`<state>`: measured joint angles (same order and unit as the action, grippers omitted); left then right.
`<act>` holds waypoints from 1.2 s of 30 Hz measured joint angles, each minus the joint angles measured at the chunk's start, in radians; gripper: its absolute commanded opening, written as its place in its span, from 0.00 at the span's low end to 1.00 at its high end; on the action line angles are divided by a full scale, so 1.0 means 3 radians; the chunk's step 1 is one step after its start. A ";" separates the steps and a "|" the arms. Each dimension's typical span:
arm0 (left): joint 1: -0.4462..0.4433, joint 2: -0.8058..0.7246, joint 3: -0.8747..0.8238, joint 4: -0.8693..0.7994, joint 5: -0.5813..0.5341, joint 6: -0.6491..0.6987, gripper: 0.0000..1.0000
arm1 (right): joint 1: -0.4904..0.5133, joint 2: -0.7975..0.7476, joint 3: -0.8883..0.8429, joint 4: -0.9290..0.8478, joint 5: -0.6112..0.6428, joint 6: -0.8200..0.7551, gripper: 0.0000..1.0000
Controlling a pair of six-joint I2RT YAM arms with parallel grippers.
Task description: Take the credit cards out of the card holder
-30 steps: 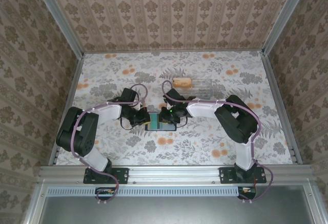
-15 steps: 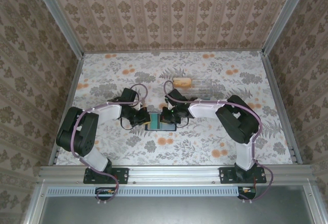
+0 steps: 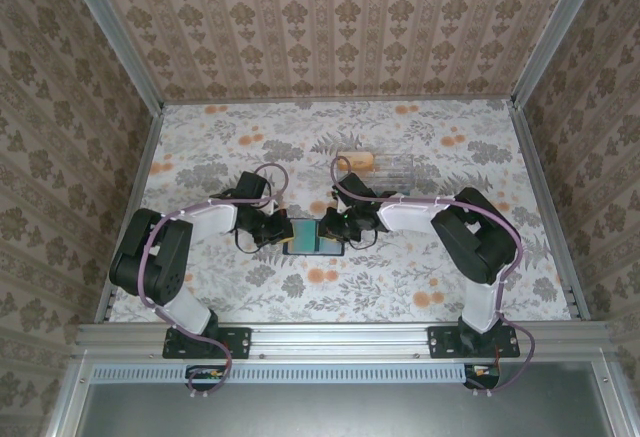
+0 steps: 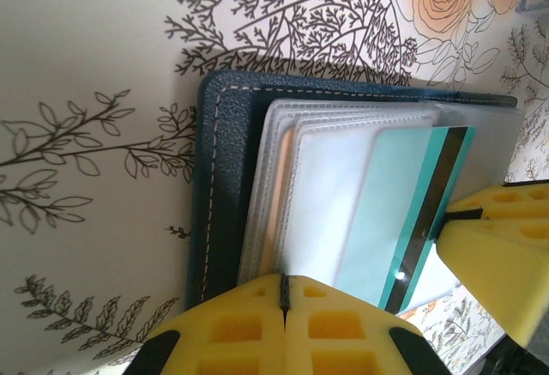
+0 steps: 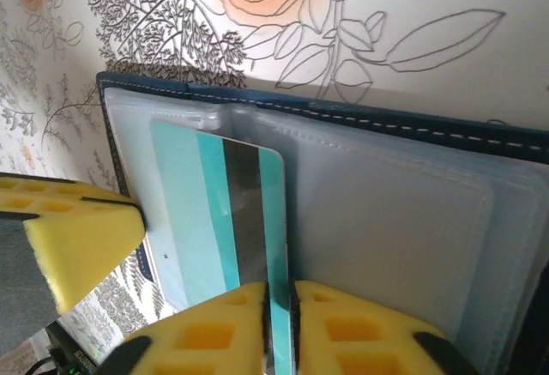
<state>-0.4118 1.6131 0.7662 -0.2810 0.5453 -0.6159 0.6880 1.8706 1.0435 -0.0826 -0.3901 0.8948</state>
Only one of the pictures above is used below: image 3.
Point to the clear acrylic card stand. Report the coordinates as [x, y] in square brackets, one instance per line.
[395, 172]

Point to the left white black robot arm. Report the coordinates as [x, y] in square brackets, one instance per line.
[212, 214]

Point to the aluminium table side rail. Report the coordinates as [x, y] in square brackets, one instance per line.
[536, 167]
[143, 167]

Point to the black controller board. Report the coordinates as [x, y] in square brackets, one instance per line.
[205, 379]
[482, 379]

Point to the aluminium frame post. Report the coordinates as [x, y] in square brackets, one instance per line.
[117, 37]
[555, 32]

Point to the long aluminium mounting rail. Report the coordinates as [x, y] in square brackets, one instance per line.
[340, 342]

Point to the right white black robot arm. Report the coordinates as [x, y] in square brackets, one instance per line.
[410, 212]

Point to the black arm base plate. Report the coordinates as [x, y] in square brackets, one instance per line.
[442, 344]
[240, 342]

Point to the blue card holder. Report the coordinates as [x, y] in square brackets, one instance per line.
[286, 249]

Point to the grey metal panel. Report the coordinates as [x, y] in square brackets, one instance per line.
[325, 412]

